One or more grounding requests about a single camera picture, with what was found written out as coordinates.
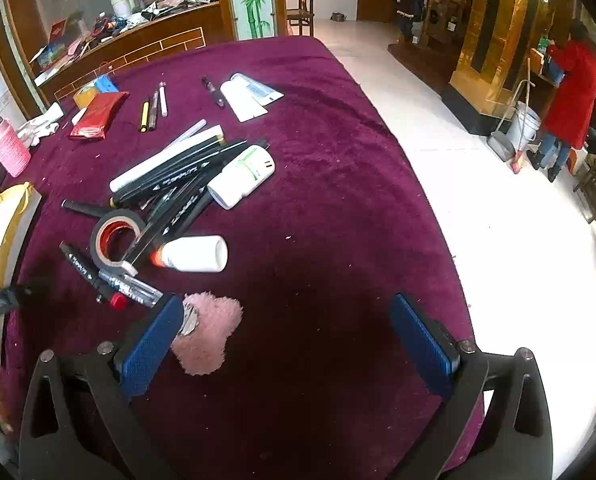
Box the wooden staircase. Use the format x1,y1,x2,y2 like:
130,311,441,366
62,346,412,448
388,0,479,93

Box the black marker red cap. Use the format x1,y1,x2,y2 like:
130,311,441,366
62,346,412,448
59,241,128,310

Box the wooden cabinet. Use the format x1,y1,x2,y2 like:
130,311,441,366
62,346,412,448
0,0,229,111

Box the white packet blue print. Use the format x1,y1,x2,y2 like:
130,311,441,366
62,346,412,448
230,73,285,106

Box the bamboo painted panel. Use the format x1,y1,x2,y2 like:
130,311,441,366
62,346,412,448
225,0,279,41

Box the black felt-tip marker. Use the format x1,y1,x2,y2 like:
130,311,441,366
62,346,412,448
60,199,115,219

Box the pile of black markers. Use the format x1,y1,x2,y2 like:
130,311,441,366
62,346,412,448
110,137,270,273

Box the plain white packet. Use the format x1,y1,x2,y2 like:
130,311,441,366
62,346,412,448
220,80,269,123

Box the white bottle green label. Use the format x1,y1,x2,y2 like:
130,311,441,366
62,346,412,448
207,144,276,211

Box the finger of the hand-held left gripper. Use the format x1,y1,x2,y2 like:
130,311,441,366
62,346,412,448
0,285,35,322

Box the white gloves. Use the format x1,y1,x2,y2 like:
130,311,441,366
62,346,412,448
17,102,65,147

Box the purple velvet tablecloth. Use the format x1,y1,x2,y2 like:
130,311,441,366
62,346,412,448
0,35,486,480

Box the pink fluffy heart pad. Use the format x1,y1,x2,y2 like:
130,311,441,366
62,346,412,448
170,292,244,376

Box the black tape roll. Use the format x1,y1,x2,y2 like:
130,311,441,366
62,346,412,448
89,210,146,277

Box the pile of assorted clutter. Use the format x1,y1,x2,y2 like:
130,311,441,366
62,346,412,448
30,0,221,86

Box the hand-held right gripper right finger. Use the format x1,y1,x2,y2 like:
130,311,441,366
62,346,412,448
389,292,554,480

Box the red foil packet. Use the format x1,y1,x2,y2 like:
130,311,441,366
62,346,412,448
69,91,130,142

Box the white bucket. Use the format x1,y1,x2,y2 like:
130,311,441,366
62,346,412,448
505,101,542,147

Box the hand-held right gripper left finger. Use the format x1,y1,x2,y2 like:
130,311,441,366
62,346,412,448
18,292,186,480

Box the long white marker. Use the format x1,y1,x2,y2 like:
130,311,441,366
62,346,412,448
109,126,225,194

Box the black pen silver tip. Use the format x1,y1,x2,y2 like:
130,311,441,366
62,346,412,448
201,76,227,108

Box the grey dustpan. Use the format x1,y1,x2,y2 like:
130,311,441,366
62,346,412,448
488,130,516,162

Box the gold pillar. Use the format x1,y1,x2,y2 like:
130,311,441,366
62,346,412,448
443,0,559,136

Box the dark hanging coat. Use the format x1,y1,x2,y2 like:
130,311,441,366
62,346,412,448
390,0,431,43

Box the clear ballpoint pen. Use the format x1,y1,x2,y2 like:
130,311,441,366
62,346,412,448
98,269,165,308

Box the white bottle orange cap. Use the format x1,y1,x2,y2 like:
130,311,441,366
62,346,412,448
150,235,229,273

